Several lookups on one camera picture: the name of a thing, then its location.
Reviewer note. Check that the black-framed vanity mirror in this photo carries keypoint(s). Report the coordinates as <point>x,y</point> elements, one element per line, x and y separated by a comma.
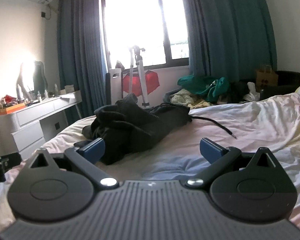
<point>27,75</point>

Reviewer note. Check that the white vanity desk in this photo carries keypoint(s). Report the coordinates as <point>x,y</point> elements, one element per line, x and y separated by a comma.
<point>27,120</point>

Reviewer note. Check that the pastel bed duvet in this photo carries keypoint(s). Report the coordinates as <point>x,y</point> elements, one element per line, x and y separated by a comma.
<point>252,122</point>

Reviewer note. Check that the black wall socket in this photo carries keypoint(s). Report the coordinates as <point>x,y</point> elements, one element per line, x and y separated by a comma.
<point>42,14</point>

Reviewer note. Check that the green cloth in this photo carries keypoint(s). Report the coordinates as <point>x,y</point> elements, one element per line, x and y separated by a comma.
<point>197,83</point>

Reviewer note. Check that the brown paper bag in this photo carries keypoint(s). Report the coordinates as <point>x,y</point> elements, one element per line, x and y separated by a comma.
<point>266,78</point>

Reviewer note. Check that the teal curtain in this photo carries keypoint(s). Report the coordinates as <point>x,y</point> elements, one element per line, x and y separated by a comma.
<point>227,30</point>

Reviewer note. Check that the grey-blue curtain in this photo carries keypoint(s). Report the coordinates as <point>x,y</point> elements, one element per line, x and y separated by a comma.
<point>77,55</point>

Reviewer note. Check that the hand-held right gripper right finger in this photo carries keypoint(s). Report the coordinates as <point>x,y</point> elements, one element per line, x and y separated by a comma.
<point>210,151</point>

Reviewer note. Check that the black pants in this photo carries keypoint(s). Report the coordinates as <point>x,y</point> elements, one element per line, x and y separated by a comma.
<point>130,127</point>

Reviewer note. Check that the pale yellow clothes pile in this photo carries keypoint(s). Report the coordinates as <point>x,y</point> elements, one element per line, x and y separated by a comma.
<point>182,97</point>

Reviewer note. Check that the small dark cloth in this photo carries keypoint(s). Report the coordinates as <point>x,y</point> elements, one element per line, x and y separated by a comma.
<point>119,65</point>

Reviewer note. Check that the small cosmetic bottle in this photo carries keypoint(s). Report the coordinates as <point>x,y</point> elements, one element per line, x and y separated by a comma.
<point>56,90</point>
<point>38,97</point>

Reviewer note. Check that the white plastic bag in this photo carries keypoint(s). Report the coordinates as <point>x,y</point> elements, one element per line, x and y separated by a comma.
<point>252,93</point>

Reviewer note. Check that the white camera tripod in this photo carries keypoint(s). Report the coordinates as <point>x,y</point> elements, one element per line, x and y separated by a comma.
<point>132,75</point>

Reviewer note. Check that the orange tray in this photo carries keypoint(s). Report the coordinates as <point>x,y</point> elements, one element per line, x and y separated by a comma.
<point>11,110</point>

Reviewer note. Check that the window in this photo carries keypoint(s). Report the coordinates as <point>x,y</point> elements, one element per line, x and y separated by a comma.
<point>135,17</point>

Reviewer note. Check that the red cloth item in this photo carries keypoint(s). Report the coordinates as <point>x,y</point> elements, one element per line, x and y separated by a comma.
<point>8,98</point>

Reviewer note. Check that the small white box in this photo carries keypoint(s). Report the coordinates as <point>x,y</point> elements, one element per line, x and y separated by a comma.
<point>70,90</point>

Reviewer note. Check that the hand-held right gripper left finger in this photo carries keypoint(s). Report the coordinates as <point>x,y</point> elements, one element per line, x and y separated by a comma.
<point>96,150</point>

